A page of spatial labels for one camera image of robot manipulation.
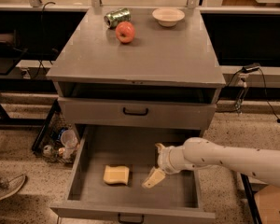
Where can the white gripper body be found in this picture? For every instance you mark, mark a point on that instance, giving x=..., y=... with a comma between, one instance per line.
x=163, y=160

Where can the yellow sponge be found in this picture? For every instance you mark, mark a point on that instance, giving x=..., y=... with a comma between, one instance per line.
x=116, y=175

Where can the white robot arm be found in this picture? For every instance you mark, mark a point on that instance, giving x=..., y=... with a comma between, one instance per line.
x=197, y=153

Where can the closed grey upper drawer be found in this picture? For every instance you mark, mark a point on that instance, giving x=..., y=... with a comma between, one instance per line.
x=137, y=114

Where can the open grey middle drawer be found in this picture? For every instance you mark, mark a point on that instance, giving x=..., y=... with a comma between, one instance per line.
x=176, y=200

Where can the grey drawer cabinet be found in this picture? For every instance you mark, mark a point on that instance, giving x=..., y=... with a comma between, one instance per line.
x=170, y=65

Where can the clear plastic cup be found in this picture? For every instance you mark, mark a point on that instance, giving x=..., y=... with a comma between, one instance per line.
x=69, y=141

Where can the cardboard box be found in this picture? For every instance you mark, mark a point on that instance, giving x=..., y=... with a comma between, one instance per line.
x=268, y=204

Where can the red apple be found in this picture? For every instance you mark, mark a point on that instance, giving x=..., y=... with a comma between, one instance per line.
x=125, y=32

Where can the white bowl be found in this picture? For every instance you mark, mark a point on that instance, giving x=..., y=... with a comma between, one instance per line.
x=168, y=17

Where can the green soda can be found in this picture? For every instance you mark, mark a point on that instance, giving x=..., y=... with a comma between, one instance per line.
x=113, y=18

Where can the grey shoe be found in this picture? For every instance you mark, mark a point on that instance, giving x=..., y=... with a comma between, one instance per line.
x=9, y=187

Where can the wire basket with trash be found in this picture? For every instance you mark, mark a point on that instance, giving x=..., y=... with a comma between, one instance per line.
x=48, y=143

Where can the black metal frame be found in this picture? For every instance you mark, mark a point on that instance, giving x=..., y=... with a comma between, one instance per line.
x=251, y=200

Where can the black power adapter with cable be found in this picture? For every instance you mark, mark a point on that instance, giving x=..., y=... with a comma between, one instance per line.
x=251, y=82

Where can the black table leg frame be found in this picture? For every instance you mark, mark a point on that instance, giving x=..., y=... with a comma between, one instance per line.
x=27, y=109

